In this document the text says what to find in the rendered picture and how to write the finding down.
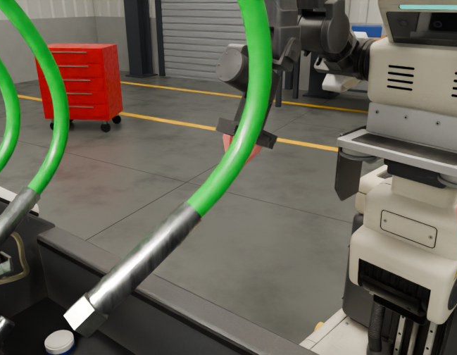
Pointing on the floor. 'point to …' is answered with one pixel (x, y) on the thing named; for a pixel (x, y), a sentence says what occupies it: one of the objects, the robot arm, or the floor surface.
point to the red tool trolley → (86, 82)
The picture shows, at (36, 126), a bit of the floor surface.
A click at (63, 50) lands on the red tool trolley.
